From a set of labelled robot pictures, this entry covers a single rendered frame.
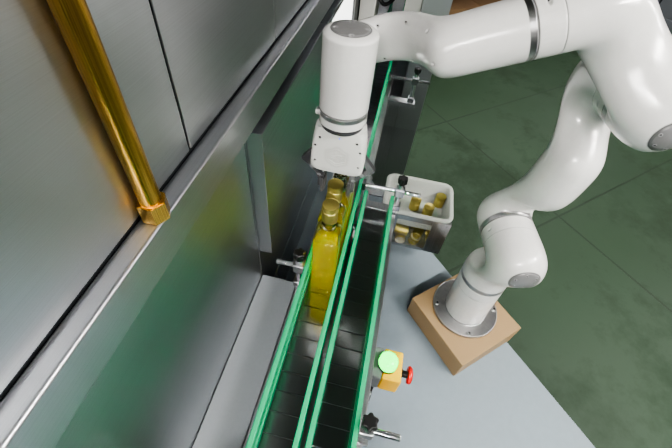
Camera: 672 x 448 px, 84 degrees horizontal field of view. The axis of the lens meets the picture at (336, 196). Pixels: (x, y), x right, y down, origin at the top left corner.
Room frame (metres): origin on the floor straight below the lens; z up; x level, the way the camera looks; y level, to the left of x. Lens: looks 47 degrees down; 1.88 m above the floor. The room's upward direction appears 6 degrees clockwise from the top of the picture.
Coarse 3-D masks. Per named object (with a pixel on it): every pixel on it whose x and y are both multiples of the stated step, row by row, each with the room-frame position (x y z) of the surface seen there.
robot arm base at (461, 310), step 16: (448, 288) 0.63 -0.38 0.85; (464, 288) 0.54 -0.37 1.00; (448, 304) 0.56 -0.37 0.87; (464, 304) 0.52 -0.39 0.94; (480, 304) 0.51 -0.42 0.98; (448, 320) 0.52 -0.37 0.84; (464, 320) 0.52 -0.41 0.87; (480, 320) 0.52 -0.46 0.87; (464, 336) 0.48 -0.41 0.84; (480, 336) 0.48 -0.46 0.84
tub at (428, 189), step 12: (396, 180) 0.94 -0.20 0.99; (408, 180) 0.94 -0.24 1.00; (420, 180) 0.93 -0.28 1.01; (384, 192) 0.86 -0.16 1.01; (420, 192) 0.93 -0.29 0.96; (432, 192) 0.92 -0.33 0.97; (444, 192) 0.92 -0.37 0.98; (408, 204) 0.88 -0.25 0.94; (420, 204) 0.89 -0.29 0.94; (444, 204) 0.88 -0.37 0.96; (420, 216) 0.77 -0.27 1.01; (432, 216) 0.84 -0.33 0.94; (444, 216) 0.82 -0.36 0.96
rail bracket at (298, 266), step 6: (294, 252) 0.47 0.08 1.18; (300, 252) 0.48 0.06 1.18; (294, 258) 0.47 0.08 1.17; (300, 258) 0.46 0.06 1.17; (282, 264) 0.47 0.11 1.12; (288, 264) 0.47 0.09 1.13; (294, 264) 0.47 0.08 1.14; (300, 264) 0.47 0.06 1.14; (294, 270) 0.46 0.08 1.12; (300, 270) 0.46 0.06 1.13; (300, 276) 0.47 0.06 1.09; (294, 282) 0.46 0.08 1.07
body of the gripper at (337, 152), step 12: (324, 132) 0.53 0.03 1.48; (336, 132) 0.51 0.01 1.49; (360, 132) 0.53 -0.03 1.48; (312, 144) 0.53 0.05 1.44; (324, 144) 0.53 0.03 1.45; (336, 144) 0.52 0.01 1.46; (348, 144) 0.52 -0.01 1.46; (360, 144) 0.52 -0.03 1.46; (312, 156) 0.53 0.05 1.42; (324, 156) 0.52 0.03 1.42; (336, 156) 0.52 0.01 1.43; (348, 156) 0.52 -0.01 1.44; (360, 156) 0.52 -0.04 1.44; (324, 168) 0.52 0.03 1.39; (336, 168) 0.52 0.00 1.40; (348, 168) 0.52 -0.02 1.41; (360, 168) 0.52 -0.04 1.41
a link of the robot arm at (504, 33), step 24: (504, 0) 0.56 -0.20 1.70; (528, 0) 0.55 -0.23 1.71; (384, 24) 0.62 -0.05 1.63; (408, 24) 0.60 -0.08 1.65; (432, 24) 0.55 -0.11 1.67; (456, 24) 0.54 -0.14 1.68; (480, 24) 0.53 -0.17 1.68; (504, 24) 0.52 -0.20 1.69; (528, 24) 0.52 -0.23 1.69; (384, 48) 0.62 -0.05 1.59; (408, 48) 0.60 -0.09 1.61; (432, 48) 0.53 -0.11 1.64; (456, 48) 0.51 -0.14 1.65; (480, 48) 0.51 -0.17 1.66; (504, 48) 0.51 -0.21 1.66; (528, 48) 0.51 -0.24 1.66; (432, 72) 0.53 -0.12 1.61; (456, 72) 0.52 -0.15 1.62
